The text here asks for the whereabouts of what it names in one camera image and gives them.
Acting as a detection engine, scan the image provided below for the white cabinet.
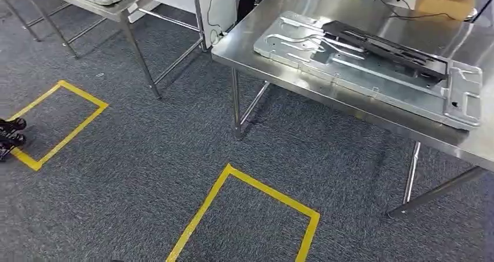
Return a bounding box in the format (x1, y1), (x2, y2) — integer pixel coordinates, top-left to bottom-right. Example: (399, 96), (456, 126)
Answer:
(154, 0), (238, 51)

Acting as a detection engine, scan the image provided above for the black metal frame part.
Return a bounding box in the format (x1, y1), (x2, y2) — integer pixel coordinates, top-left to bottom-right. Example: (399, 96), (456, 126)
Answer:
(322, 20), (450, 82)

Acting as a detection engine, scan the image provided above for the cardboard box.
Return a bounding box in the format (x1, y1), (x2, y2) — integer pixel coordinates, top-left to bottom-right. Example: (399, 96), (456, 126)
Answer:
(415, 0), (478, 22)

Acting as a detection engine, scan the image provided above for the black cable on table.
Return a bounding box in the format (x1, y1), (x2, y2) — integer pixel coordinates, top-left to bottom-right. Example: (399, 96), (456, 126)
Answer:
(373, 0), (458, 22)

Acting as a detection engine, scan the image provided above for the yellow tape floor square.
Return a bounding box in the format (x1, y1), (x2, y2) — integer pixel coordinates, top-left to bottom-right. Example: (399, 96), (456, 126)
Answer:
(8, 79), (110, 172)

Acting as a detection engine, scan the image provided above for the steel table with crossbars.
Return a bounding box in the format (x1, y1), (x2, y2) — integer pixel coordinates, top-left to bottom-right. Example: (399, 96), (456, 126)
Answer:
(0, 0), (207, 100)

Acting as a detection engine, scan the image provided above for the black shoe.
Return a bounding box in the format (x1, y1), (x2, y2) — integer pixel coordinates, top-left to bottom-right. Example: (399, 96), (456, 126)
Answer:
(0, 132), (28, 163)
(0, 117), (28, 133)

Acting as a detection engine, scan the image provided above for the steel table with parts tray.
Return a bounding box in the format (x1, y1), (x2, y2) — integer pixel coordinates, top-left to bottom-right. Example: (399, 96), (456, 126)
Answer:
(211, 0), (494, 218)

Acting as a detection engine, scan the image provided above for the black cable on cabinet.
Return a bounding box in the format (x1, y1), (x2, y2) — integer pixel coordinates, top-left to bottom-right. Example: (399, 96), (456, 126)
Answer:
(206, 0), (227, 45)

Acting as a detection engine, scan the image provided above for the person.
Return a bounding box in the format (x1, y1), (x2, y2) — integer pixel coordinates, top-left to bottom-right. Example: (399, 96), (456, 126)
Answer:
(236, 0), (280, 23)

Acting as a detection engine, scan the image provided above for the silver stamped metal tray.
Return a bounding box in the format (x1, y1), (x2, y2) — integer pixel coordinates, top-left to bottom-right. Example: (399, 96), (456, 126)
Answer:
(252, 10), (483, 132)

